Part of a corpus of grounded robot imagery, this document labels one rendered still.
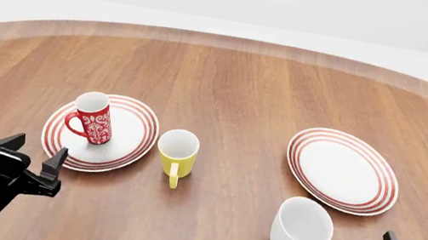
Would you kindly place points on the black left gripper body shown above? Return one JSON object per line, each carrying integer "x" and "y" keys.
{"x": 40, "y": 186}

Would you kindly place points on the white plate with red rings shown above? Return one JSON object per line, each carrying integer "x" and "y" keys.
{"x": 130, "y": 132}
{"x": 341, "y": 171}

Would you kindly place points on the red mug with white pattern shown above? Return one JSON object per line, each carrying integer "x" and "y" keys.
{"x": 97, "y": 125}

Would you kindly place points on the yellow mug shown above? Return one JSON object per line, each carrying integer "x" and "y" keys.
{"x": 179, "y": 161}

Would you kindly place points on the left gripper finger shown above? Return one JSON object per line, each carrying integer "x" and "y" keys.
{"x": 12, "y": 141}
{"x": 53, "y": 165}

